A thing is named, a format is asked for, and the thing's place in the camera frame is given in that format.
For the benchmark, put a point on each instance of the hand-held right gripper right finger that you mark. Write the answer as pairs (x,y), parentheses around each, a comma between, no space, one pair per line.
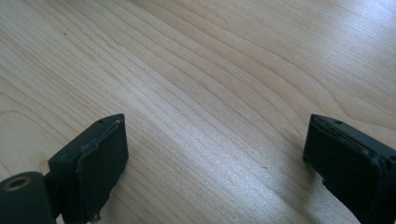
(355,165)

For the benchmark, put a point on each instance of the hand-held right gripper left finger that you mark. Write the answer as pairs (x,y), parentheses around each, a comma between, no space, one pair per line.
(93,168)

